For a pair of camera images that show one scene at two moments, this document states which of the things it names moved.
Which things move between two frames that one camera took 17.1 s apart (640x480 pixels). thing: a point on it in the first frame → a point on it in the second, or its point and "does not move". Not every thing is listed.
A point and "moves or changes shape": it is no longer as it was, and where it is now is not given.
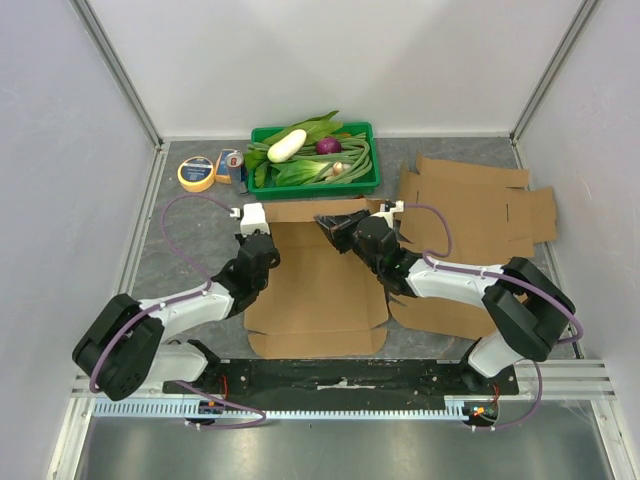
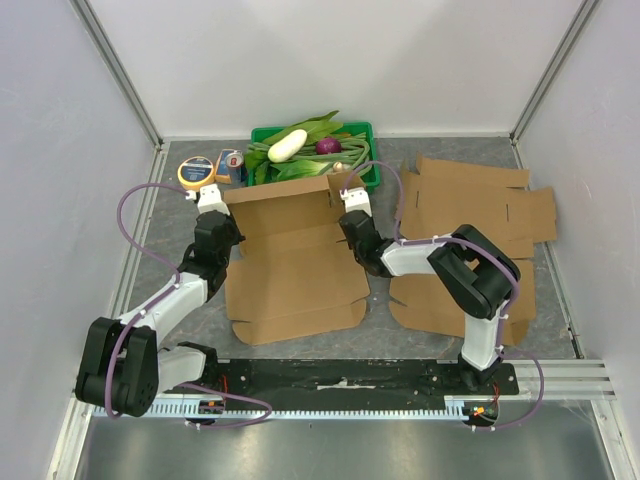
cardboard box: (317, 302) moves or changes shape
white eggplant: (285, 148) does not move
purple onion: (328, 146) does not move
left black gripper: (241, 238) → (237, 237)
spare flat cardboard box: (468, 215) does not move
